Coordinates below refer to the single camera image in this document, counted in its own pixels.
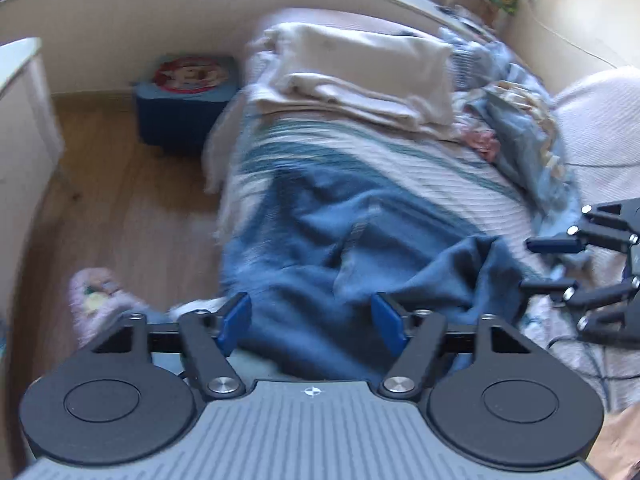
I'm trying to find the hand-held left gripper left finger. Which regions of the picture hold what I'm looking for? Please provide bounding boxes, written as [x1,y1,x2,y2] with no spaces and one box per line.
[91,292,252,401]

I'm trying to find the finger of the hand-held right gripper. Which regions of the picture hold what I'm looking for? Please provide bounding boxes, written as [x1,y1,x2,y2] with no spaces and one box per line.
[526,199,640,255]
[521,276,640,346]

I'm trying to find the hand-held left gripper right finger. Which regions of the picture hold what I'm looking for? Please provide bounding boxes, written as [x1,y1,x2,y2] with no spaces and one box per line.
[371,294,535,400]

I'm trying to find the dark blue pants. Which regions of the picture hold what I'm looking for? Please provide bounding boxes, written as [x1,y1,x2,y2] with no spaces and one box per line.
[220,165,538,381]

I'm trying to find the white ribbed sweater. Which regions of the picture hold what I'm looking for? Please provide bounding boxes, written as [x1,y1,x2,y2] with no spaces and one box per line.
[252,22,458,138]

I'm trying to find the light blue sweatshirt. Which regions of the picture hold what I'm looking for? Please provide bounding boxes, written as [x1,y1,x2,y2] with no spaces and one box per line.
[440,27,581,221]

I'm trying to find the pink printed garment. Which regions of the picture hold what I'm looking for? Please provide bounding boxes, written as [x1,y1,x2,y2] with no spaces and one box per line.
[460,127,501,161]

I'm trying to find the cream printed garment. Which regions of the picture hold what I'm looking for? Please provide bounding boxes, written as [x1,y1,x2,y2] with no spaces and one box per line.
[492,80,566,181]

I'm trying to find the pink plush slipper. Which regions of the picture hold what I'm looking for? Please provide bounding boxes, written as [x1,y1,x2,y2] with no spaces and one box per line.
[67,267,151,348]

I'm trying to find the blue cartoon storage box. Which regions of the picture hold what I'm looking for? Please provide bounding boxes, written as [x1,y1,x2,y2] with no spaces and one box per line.
[132,55,241,156]

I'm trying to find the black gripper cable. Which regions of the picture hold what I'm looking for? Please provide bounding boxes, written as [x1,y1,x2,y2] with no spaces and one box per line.
[545,330,640,411]

